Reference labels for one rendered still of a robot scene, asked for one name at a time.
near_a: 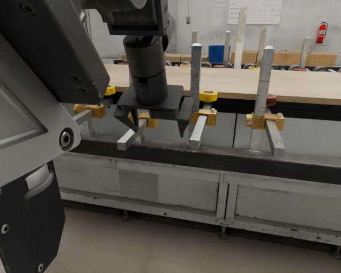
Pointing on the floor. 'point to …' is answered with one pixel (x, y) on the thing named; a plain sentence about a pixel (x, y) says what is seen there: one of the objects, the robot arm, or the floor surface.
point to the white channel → (240, 33)
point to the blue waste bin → (217, 53)
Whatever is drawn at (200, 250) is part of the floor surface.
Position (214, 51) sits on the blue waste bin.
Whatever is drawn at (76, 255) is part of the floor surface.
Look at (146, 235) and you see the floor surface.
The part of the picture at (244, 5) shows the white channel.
